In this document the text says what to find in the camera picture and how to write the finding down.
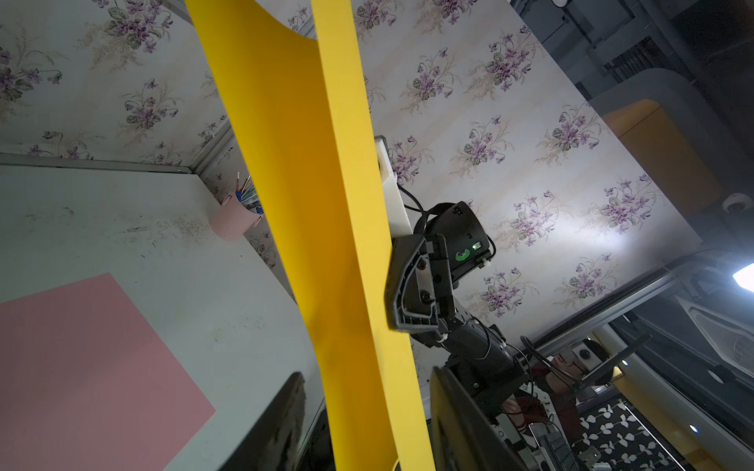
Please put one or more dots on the pink pen cup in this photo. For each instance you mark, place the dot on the pink pen cup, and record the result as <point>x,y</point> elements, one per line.
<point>233,219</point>

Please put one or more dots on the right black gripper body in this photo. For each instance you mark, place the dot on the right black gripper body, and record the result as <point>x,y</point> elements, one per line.
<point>437,283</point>

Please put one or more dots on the yellow rectangular paper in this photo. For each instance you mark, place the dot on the yellow rectangular paper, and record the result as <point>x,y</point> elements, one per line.
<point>299,111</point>

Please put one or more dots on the pink rectangular paper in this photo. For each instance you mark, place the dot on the pink rectangular paper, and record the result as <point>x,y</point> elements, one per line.
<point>87,384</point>

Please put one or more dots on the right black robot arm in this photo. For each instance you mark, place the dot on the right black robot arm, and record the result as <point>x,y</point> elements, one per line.
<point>478,353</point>

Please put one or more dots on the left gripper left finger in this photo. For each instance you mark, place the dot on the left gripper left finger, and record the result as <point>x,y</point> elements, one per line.
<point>273,440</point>

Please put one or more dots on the pens in cup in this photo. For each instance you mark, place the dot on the pens in cup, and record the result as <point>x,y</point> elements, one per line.
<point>246,194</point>

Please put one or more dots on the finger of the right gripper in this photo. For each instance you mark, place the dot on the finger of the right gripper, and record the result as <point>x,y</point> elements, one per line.
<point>403,292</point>

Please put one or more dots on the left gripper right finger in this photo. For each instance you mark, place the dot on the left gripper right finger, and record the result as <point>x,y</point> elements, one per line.
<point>461,436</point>

